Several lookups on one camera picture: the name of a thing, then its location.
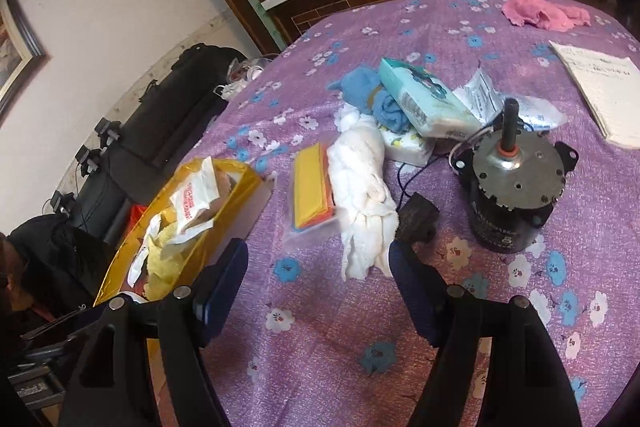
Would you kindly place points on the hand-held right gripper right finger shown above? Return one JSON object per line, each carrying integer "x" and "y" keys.
{"x": 415, "y": 292}

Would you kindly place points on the pale yellow plastic bag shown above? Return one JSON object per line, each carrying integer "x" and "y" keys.
{"x": 165, "y": 272}

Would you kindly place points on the lemon print tissue pack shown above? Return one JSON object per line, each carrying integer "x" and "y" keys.
{"x": 405, "y": 147}

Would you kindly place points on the black leather sofa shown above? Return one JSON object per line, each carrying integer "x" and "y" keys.
{"x": 165, "y": 127}

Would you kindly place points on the framed wall picture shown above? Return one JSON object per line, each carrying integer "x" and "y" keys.
{"x": 15, "y": 47}

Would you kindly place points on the white notebook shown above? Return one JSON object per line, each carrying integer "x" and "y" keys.
{"x": 600, "y": 87}

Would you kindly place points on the white towel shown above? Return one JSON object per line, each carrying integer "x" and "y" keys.
{"x": 360, "y": 177}

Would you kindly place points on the clear plastic bag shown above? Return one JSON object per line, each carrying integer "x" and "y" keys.
{"x": 245, "y": 74}

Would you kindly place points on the yellow cardboard box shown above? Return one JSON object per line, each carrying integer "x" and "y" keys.
{"x": 245, "y": 192}

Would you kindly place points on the white bag with red print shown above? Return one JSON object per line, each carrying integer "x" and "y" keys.
{"x": 195, "y": 202}

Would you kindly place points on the pink cloth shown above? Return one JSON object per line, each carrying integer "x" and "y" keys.
{"x": 540, "y": 12}

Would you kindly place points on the black electric motor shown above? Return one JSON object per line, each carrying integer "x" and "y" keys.
{"x": 505, "y": 207}

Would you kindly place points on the purple floral tablecloth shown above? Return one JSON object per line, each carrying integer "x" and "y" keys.
{"x": 350, "y": 357}

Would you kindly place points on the black jacket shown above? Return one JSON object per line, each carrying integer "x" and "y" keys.
{"x": 60, "y": 252}

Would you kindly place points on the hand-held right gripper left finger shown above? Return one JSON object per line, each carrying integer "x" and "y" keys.
{"x": 225, "y": 287}

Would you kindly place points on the teal tissue pack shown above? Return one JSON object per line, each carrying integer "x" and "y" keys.
{"x": 425, "y": 97}

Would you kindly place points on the red plastic bag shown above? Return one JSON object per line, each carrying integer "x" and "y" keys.
{"x": 137, "y": 213}

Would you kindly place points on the black clamp device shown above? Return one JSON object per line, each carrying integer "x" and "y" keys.
{"x": 62, "y": 204}
{"x": 87, "y": 159}
{"x": 107, "y": 129}

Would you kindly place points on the white blue printed packet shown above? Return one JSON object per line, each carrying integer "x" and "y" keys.
{"x": 540, "y": 114}

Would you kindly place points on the blue towel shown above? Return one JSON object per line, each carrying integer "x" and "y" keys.
{"x": 360, "y": 87}

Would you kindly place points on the black capacitor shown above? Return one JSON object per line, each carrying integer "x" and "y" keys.
{"x": 417, "y": 217}

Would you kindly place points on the white packet with dark border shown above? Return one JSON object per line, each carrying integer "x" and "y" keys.
{"x": 480, "y": 97}

